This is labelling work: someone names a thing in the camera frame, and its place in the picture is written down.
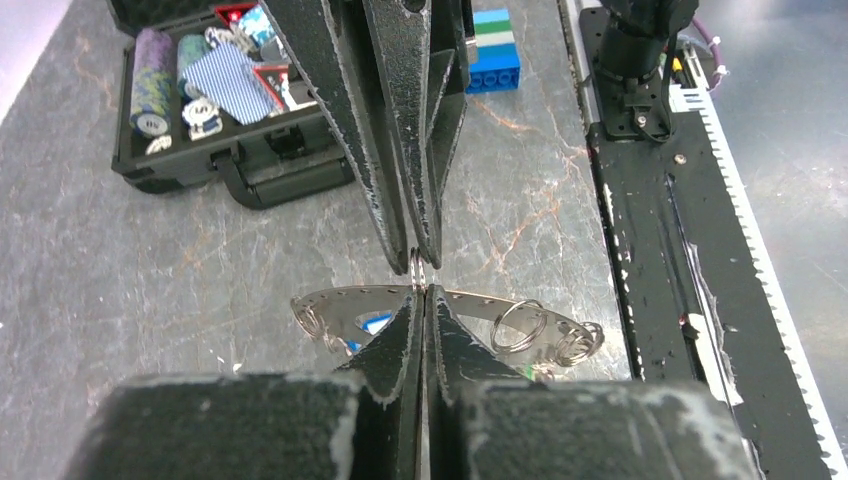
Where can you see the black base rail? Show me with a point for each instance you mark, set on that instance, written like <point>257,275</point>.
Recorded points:
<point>691,305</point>

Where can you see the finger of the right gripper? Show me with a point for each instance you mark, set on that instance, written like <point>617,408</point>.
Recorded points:
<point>423,63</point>
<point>330,44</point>

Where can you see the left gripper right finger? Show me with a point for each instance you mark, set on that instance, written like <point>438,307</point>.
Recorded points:
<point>487,421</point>

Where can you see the blue green white block stack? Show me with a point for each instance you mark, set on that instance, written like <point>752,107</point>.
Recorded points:
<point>498,64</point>

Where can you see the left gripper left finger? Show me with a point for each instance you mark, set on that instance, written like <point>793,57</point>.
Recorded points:
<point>360,421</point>

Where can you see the black poker chip case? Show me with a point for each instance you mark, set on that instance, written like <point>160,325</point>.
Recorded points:
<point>209,93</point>

